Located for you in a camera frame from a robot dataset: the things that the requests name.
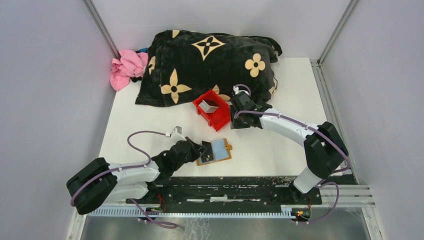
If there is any red plastic bin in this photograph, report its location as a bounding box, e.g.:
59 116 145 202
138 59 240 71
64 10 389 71
192 90 230 132

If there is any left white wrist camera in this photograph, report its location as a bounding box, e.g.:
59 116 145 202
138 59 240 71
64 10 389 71
165 126 186 143

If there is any yellow leather card holder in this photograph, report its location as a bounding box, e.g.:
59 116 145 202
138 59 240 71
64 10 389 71
196 138 233 166

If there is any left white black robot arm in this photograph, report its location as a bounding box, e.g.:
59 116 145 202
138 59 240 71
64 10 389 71
66 137 213 215

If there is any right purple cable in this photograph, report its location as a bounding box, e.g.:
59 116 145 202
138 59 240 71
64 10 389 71
233 84 351 224

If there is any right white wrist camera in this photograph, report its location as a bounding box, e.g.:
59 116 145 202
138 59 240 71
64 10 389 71
233 84 242 97

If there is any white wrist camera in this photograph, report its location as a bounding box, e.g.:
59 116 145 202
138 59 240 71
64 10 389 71
233 84 242 97
165 126 186 143

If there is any pink cloth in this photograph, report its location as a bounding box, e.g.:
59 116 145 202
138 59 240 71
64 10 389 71
109 49 149 92

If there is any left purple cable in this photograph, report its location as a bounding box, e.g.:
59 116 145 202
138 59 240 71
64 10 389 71
69 130 180 230

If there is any blue cloth piece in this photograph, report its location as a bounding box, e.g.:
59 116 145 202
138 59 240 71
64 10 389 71
136 48 148 53

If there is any purple cable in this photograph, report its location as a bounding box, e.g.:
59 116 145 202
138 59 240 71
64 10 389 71
233 84 351 224
69 130 180 230

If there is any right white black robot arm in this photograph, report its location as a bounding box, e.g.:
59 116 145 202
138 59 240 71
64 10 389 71
230 90 349 204

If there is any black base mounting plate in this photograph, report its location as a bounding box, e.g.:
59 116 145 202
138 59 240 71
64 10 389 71
136 176 323 213

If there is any aluminium rail frame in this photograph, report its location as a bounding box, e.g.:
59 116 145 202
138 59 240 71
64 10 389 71
86 57 382 240

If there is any black credit card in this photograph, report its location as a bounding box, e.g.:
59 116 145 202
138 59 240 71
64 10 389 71
199 154 214 165
202 141 214 156

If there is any stack of credit cards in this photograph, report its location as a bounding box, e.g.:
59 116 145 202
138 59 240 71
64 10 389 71
198 99 219 114

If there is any black floral blanket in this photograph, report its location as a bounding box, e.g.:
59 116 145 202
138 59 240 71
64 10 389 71
135 30 283 107

